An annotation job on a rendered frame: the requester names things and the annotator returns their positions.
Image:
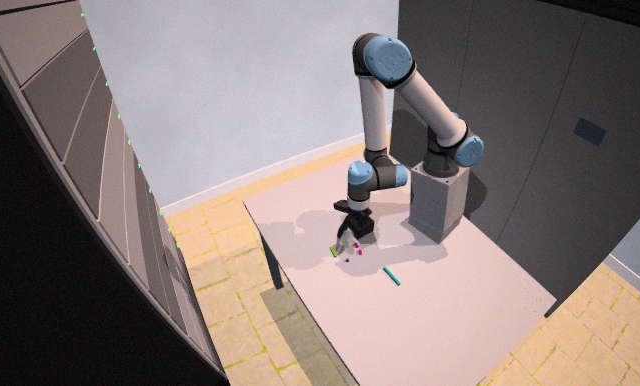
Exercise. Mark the turquoise rod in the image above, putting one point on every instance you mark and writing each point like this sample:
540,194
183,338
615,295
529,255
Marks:
392,276

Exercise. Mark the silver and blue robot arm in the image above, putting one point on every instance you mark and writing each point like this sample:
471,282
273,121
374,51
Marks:
389,60

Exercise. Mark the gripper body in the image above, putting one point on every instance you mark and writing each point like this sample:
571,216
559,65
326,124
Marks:
358,222

